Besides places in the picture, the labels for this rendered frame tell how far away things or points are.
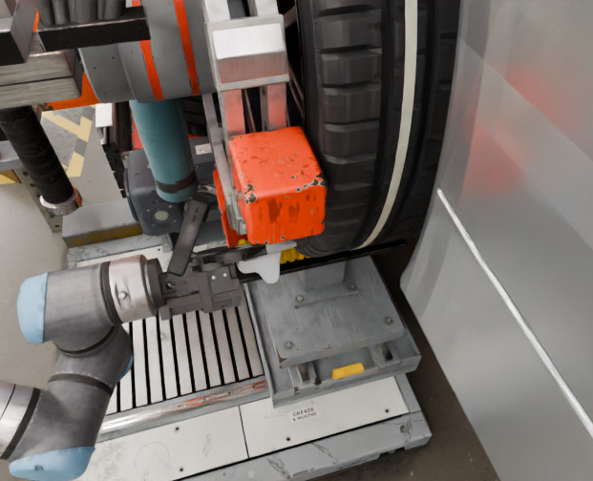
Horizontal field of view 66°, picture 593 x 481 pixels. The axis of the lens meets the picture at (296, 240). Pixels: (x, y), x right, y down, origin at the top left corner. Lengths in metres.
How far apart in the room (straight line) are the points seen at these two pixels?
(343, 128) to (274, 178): 0.08
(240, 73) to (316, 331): 0.74
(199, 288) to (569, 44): 0.51
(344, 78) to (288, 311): 0.76
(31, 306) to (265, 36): 0.44
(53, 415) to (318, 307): 0.62
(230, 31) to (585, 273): 0.32
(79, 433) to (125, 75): 0.47
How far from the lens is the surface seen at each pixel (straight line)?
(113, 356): 0.75
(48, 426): 0.70
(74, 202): 0.62
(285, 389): 1.09
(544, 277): 0.30
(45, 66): 0.51
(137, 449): 1.17
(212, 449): 1.13
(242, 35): 0.42
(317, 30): 0.41
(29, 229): 1.79
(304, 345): 1.05
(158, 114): 0.85
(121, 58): 0.64
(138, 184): 1.17
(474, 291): 0.37
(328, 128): 0.42
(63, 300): 0.66
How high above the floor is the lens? 1.15
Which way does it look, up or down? 50 degrees down
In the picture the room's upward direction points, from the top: straight up
